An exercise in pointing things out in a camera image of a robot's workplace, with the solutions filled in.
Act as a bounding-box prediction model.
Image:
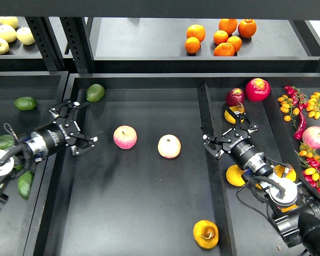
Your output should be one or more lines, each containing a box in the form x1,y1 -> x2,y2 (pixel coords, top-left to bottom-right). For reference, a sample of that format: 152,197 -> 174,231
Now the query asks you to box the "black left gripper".
25,99 -> 103,157

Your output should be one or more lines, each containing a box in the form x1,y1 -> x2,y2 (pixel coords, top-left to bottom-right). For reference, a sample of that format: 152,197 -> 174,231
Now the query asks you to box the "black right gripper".
201,107 -> 274,176

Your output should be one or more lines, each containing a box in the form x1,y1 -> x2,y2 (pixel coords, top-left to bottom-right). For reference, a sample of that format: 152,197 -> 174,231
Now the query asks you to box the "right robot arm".
200,107 -> 320,255

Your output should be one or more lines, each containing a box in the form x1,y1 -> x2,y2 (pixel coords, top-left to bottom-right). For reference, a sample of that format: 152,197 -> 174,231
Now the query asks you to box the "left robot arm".
0,99 -> 102,211

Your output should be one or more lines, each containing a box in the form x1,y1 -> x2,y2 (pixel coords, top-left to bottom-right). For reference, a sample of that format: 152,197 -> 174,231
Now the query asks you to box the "green avocado top centre tray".
86,84 -> 105,102

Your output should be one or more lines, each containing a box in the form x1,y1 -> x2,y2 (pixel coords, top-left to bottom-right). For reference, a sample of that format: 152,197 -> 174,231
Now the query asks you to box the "green avocado tray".
86,84 -> 105,102
14,97 -> 37,111

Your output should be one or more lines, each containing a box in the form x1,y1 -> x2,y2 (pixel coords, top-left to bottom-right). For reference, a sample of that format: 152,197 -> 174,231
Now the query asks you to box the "green avocado left tray top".
14,97 -> 37,111

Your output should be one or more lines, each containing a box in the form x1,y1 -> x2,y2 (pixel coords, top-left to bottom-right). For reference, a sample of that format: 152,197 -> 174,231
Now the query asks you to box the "dark red apple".
225,88 -> 245,107

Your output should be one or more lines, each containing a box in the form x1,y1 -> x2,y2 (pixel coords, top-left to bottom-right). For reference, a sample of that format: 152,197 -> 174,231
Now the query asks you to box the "pink red apple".
113,125 -> 137,149

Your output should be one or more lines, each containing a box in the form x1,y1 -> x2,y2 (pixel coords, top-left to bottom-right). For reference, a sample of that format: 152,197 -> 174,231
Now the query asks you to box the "bright red apple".
245,78 -> 271,102

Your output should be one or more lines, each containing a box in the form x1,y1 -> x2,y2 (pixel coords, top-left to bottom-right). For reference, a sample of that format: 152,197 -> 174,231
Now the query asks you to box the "pale pink apple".
157,134 -> 181,159

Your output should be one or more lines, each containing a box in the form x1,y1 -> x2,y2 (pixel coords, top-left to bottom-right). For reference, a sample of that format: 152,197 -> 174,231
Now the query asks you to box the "black left tray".
0,71 -> 68,255

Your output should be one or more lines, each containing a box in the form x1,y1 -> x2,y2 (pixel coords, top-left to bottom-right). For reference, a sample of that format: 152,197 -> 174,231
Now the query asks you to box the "black tray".
0,71 -> 68,255
25,74 -> 303,255

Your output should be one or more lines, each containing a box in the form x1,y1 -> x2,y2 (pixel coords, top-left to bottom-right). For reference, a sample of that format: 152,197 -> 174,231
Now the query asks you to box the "red chili pepper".
293,112 -> 306,140

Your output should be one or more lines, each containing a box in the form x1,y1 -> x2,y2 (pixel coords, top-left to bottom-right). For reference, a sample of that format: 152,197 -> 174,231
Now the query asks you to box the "orange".
219,19 -> 238,35
185,37 -> 201,54
213,43 -> 235,57
186,24 -> 206,42
238,19 -> 257,38
213,30 -> 229,45
227,36 -> 242,53

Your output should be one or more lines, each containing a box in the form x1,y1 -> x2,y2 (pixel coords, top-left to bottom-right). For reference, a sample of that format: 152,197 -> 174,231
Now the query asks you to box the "pink apple right tray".
302,126 -> 320,149

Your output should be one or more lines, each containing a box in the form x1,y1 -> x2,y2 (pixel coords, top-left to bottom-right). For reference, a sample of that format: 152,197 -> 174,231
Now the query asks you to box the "cherry tomato bunch upper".
277,85 -> 320,128

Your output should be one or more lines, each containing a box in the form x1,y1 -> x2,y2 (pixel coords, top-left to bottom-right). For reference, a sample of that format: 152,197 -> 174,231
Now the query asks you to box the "cherry tomato bunch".
277,85 -> 320,128
295,142 -> 320,194

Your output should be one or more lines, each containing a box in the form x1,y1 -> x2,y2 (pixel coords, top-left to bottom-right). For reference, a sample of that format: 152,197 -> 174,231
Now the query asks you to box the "black centre tray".
25,74 -> 303,255

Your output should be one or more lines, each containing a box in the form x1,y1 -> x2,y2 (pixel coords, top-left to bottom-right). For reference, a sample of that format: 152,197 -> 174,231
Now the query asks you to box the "cherry tomato bunch lower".
295,142 -> 320,194

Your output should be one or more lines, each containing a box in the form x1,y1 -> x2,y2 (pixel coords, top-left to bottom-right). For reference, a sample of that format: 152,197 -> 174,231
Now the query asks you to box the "black tray divider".
197,82 -> 237,255

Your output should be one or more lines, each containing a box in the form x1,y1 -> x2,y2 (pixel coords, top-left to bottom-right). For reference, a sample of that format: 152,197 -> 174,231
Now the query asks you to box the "black shelf upright post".
60,17 -> 95,74
25,17 -> 66,71

